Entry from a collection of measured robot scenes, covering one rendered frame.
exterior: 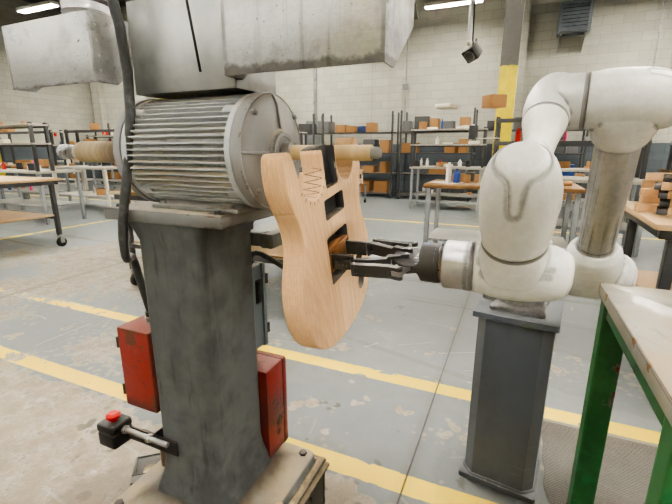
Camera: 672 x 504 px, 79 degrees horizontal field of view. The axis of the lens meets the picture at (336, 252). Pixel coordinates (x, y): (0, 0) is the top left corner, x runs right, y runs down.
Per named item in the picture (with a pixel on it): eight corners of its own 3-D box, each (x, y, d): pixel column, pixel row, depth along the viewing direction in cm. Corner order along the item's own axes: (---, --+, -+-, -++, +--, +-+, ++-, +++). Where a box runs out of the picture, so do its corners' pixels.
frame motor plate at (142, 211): (104, 219, 100) (102, 203, 99) (177, 206, 121) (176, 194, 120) (222, 230, 86) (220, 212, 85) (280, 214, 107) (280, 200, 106)
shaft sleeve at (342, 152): (298, 152, 90) (293, 163, 89) (293, 141, 88) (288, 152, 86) (375, 152, 83) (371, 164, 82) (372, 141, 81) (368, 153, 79)
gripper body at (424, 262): (437, 291, 73) (388, 285, 77) (445, 271, 81) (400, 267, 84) (438, 253, 71) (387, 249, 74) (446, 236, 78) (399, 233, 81)
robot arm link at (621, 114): (557, 268, 150) (629, 277, 139) (552, 302, 141) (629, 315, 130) (586, 58, 98) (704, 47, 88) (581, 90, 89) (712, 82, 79)
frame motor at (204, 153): (111, 208, 97) (96, 93, 91) (192, 197, 121) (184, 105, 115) (254, 220, 81) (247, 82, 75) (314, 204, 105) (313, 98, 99)
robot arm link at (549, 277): (478, 262, 80) (478, 214, 71) (567, 271, 74) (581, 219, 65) (471, 307, 74) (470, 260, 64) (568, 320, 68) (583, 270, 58)
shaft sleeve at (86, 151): (96, 151, 118) (85, 166, 116) (81, 137, 114) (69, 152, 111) (141, 151, 111) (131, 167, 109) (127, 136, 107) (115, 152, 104)
